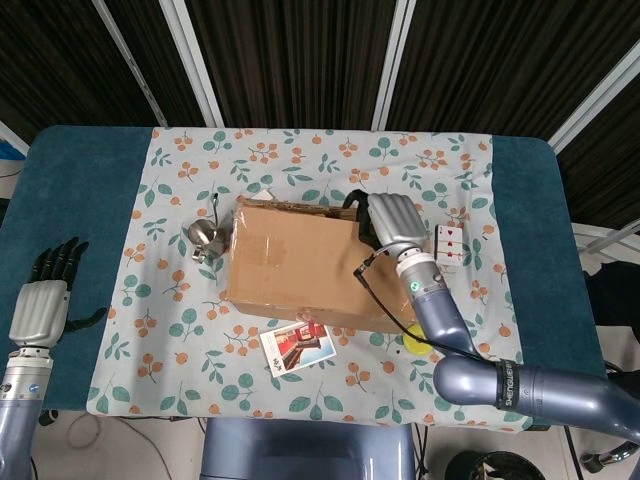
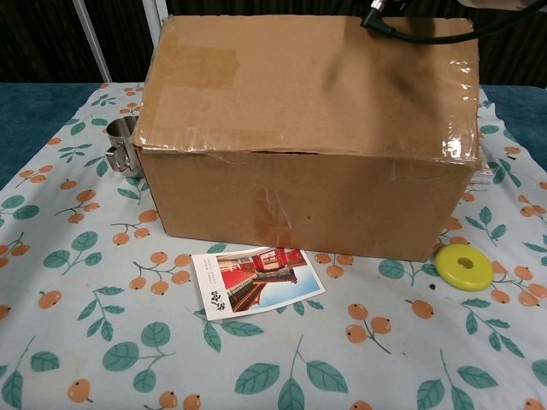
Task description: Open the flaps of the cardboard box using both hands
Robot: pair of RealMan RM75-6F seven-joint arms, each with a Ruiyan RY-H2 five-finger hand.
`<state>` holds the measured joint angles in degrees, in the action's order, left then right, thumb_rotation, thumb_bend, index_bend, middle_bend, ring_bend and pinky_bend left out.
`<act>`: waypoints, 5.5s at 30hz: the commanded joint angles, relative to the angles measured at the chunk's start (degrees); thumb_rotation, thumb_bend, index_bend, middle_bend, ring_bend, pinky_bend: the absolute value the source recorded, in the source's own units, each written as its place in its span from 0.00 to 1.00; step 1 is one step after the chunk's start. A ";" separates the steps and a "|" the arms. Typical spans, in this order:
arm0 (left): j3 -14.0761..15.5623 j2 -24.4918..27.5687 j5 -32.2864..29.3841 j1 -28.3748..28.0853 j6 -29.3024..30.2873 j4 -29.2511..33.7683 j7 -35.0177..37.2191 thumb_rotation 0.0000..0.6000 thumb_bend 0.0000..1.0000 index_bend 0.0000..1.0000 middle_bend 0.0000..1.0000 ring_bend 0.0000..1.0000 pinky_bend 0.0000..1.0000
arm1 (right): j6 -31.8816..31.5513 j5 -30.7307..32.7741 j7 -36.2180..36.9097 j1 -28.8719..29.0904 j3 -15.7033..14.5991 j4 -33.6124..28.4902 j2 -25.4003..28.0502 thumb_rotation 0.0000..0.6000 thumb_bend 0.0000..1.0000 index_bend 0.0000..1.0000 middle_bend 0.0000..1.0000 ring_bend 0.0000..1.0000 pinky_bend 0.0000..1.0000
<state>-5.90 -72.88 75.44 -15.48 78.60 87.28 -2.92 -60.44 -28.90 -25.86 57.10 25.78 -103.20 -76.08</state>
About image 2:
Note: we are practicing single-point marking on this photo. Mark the brown cardboard box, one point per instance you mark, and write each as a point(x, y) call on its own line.
point(307, 179)

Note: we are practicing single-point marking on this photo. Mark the red building postcard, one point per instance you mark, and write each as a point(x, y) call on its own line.
point(256, 282)

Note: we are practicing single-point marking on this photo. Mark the stainless steel cup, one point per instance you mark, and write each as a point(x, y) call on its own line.
point(121, 145)

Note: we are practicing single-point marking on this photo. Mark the yellow disc with hole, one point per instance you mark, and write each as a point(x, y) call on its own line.
point(448, 269)

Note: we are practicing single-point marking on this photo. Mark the deck of playing cards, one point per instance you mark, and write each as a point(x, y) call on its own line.
point(483, 176)

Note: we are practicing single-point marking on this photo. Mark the floral print tablecloth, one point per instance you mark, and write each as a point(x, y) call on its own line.
point(128, 363)

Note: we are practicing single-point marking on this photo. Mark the teal table cover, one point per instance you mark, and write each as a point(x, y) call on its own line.
point(34, 119)

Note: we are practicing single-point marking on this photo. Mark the white partition frame post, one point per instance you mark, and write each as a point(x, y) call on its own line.
point(95, 38)
point(153, 38)

